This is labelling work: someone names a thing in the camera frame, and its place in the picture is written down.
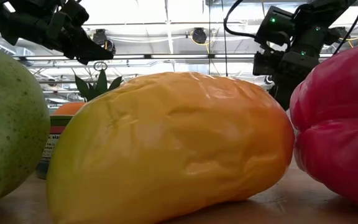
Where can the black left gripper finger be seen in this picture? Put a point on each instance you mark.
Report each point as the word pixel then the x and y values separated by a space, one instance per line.
pixel 82 57
pixel 82 43

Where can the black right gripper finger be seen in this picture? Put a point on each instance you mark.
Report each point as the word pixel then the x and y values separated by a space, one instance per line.
pixel 294 90
pixel 277 88

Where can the orange fruit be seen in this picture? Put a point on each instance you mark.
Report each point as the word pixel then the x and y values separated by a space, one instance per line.
pixel 68 109

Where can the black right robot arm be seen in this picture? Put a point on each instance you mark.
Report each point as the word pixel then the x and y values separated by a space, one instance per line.
pixel 322 15

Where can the snake plant in white pot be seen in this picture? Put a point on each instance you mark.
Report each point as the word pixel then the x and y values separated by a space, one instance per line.
pixel 99 85

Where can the red bell pepper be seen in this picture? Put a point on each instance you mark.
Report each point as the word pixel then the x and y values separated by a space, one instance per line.
pixel 340 130

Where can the silver tin can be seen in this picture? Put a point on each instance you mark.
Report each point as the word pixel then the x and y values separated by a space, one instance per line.
pixel 53 146

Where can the green pear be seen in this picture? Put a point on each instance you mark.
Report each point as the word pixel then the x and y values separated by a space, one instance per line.
pixel 8 124

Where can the yellow orange mango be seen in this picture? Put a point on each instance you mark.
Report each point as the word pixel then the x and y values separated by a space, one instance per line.
pixel 166 149

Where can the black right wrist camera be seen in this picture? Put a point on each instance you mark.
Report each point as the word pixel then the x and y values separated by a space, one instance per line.
pixel 275 28

